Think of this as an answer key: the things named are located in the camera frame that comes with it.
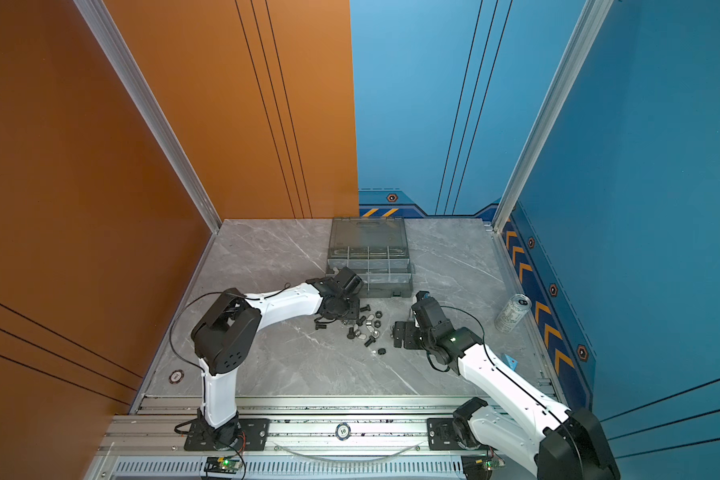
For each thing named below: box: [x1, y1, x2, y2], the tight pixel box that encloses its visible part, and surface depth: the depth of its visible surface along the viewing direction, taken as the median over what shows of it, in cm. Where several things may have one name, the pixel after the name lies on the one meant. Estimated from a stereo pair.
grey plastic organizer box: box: [326, 217, 413, 298], surface depth 114 cm
